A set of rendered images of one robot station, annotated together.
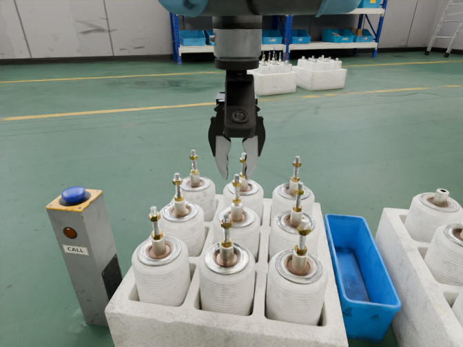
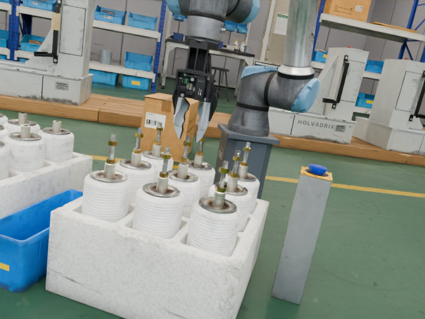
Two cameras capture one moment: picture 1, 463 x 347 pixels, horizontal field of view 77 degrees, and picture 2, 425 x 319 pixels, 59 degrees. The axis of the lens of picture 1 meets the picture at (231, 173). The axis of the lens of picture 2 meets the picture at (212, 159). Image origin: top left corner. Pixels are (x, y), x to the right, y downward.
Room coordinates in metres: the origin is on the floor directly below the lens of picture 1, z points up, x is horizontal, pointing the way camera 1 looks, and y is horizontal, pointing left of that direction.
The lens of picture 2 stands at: (1.30, 0.12, 0.51)
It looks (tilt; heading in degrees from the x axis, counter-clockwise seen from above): 14 degrees down; 185
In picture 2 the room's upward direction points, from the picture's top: 10 degrees clockwise
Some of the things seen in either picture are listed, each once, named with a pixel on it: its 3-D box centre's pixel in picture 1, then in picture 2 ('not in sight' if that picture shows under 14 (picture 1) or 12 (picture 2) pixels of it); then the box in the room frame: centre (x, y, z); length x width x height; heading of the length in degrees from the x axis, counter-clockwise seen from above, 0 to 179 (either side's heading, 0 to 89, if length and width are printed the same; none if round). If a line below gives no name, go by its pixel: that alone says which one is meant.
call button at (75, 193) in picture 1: (74, 195); (317, 170); (0.46, 0.29, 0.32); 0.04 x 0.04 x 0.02
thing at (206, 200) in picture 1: (197, 214); (209, 247); (0.62, 0.09, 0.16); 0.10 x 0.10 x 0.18
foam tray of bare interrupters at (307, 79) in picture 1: (317, 76); not in sight; (3.14, -0.88, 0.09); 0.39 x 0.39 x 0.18; 20
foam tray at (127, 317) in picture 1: (235, 274); (171, 240); (0.49, -0.01, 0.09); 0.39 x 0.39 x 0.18; 81
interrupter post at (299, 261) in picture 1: (299, 259); (156, 150); (0.35, -0.11, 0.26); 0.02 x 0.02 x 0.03
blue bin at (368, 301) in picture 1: (351, 270); (49, 234); (0.53, -0.29, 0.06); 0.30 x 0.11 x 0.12; 172
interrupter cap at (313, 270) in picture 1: (298, 266); (155, 155); (0.35, -0.11, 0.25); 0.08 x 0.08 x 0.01
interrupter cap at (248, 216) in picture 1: (236, 216); (181, 176); (0.49, -0.01, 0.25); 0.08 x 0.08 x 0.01
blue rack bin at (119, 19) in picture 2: not in sight; (110, 15); (-3.89, -2.00, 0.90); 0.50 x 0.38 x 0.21; 15
